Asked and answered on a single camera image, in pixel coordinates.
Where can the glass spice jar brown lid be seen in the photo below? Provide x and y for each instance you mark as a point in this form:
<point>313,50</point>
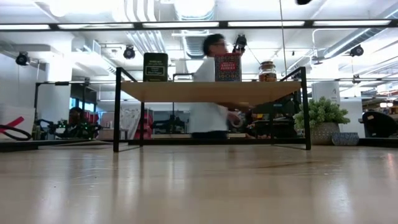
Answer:
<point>267,73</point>

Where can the red smoked paprika tin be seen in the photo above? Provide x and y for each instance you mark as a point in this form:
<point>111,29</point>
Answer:
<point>228,67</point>

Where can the dark green black pepper tin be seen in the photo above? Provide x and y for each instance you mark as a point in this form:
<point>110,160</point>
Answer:
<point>155,67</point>

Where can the background black robot arm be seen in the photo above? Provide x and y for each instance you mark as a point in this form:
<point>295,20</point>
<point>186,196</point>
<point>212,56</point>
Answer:
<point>62,127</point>
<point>169,124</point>

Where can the black ceiling spotlight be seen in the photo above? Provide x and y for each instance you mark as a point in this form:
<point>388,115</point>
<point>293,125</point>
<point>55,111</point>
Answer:
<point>22,59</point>
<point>129,53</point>
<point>357,50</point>
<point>240,43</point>

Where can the white cylinder with logo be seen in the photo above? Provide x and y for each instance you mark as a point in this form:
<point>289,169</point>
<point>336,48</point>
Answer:
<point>325,91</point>

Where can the green artificial potted plant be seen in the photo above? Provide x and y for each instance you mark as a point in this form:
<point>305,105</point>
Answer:
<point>321,113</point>

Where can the small patterned bowl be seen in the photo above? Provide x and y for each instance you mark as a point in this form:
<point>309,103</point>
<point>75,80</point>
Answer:
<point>345,139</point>

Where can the black chair back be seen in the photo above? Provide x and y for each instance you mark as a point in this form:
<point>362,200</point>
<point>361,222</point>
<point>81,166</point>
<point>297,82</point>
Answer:
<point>379,124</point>

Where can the person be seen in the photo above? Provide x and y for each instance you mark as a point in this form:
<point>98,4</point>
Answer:
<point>76,116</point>
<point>206,118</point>

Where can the red storage bins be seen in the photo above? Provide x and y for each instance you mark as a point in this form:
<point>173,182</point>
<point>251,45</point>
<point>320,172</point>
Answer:
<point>146,124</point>

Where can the black metal stand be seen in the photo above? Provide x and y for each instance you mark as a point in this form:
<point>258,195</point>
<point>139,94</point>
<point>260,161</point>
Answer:
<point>62,83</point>

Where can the black overhead frame bar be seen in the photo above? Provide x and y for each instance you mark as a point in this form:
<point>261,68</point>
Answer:
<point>222,24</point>

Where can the wooden shelf black metal frame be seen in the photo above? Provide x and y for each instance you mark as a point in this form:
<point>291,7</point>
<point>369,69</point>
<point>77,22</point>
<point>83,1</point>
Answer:
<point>211,91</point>

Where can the background black rig frame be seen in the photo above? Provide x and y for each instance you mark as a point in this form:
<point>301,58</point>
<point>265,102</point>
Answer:
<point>182,74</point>

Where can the black aluminium table frame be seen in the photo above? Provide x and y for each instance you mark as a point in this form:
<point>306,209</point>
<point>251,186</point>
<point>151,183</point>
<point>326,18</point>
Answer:
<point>174,142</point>

